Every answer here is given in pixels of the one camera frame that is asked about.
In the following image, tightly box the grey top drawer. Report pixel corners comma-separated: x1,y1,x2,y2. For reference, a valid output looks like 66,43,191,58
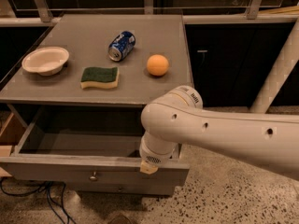
1,105,189,189

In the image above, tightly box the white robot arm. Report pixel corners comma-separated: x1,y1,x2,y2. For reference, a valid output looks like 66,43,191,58
139,86,299,179

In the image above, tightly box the grey drawer cabinet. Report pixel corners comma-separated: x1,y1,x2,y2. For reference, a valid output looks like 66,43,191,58
0,14,192,195

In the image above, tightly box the orange ball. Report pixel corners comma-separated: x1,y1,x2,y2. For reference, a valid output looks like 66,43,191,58
147,54,169,77

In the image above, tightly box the green yellow sponge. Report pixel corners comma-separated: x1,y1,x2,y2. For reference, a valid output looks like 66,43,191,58
80,67,120,89

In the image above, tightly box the blue soda can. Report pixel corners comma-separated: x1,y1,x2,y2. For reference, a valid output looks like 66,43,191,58
108,31,135,62

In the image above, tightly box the light wooden furniture piece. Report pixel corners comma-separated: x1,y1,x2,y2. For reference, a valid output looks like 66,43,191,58
0,112,27,178

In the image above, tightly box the white bowl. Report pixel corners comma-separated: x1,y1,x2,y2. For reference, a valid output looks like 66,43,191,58
21,47,69,76

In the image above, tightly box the metal glass railing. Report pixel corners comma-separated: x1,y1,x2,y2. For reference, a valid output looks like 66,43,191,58
0,0,299,27

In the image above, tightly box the blue cable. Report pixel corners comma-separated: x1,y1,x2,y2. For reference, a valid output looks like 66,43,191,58
0,179,78,224

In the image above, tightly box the black cable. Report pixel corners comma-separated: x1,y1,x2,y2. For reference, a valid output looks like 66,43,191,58
0,180,55,194

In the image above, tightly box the white diagonal post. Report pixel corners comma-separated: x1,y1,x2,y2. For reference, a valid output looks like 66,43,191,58
249,19,299,114

